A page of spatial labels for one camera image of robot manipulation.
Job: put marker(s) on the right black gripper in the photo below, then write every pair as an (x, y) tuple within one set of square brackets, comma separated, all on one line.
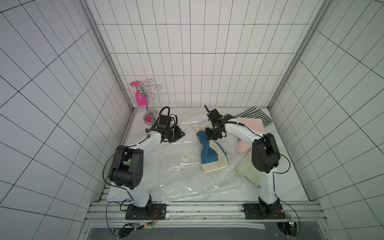
[(212, 134)]

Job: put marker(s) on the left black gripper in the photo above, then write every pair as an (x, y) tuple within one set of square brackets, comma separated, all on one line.
[(179, 135)]

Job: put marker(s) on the blue and cream towel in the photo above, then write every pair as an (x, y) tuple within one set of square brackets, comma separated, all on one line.
[(213, 156)]

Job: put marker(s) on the pink towel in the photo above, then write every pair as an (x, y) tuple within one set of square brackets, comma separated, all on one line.
[(256, 125)]

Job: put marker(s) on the clear plastic vacuum bag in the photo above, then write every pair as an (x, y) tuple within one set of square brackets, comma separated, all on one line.
[(167, 178)]

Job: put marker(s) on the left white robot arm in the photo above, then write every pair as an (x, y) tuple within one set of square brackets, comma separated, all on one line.
[(127, 168)]

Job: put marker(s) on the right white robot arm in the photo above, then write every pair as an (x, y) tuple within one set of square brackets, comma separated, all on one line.
[(265, 153)]

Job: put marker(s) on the green striped Doraemon towel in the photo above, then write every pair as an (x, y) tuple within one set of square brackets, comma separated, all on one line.
[(256, 113)]

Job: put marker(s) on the light green folded towel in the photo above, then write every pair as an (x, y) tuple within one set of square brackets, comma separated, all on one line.
[(246, 169)]

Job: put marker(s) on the chrome cup holder stand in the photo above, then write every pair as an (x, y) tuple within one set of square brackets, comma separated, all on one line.
[(151, 115)]

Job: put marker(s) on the pink plastic cup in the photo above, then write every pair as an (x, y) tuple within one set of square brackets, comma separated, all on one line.
[(139, 93)]

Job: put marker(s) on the colourful snack packet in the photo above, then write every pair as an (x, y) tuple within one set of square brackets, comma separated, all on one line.
[(127, 163)]

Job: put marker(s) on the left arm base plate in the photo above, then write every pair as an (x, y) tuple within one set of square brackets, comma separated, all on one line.
[(150, 212)]

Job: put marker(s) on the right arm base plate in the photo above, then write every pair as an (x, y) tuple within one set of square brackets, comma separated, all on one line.
[(261, 211)]

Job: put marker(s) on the aluminium mounting rail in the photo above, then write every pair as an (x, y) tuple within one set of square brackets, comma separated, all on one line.
[(205, 212)]

